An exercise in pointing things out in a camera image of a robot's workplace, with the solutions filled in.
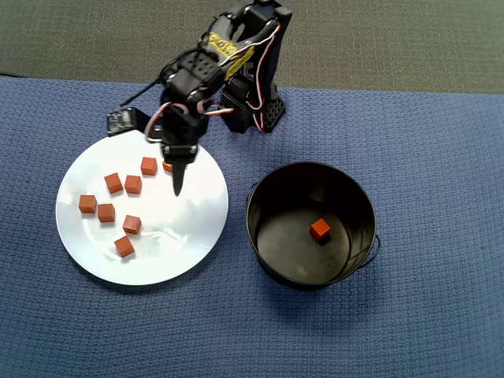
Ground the white red arm servo wire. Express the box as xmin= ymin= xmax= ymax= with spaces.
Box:
xmin=220 ymin=21 xmax=283 ymax=131

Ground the small wrist camera board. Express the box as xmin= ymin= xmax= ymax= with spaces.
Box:
xmin=106 ymin=106 xmax=153 ymax=139

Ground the white round plate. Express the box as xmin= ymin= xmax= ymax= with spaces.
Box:
xmin=55 ymin=129 xmax=230 ymax=286

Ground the blue waffle cloth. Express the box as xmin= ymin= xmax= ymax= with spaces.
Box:
xmin=0 ymin=76 xmax=504 ymax=378

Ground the black camera cable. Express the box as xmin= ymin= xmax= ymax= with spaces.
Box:
xmin=117 ymin=76 xmax=166 ymax=108

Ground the black metal bucket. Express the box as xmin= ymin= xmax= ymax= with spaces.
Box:
xmin=245 ymin=161 xmax=382 ymax=292

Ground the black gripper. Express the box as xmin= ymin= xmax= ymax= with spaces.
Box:
xmin=152 ymin=99 xmax=210 ymax=198

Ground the white red gripper servo wire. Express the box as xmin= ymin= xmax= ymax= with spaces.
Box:
xmin=144 ymin=101 xmax=237 ymax=143

